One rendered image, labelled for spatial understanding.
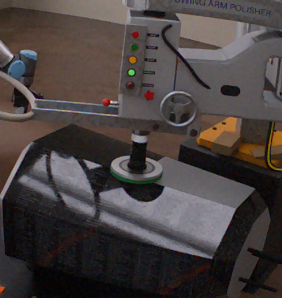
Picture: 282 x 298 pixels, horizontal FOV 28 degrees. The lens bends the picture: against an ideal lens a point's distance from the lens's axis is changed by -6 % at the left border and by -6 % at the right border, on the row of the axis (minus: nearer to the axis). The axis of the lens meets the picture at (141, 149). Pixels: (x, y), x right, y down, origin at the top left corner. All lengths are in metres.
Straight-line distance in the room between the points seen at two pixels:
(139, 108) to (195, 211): 0.48
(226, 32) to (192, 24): 0.59
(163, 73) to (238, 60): 0.30
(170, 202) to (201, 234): 0.20
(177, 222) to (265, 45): 0.81
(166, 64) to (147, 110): 0.20
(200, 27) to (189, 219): 6.93
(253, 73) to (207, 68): 0.19
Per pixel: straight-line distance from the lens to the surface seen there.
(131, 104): 2.33
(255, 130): 3.17
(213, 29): 9.12
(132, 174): 2.47
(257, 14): 2.30
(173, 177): 2.62
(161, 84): 2.31
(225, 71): 2.34
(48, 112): 2.40
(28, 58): 2.86
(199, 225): 2.44
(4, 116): 2.27
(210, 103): 2.37
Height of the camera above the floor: 1.92
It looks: 23 degrees down
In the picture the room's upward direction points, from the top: 6 degrees clockwise
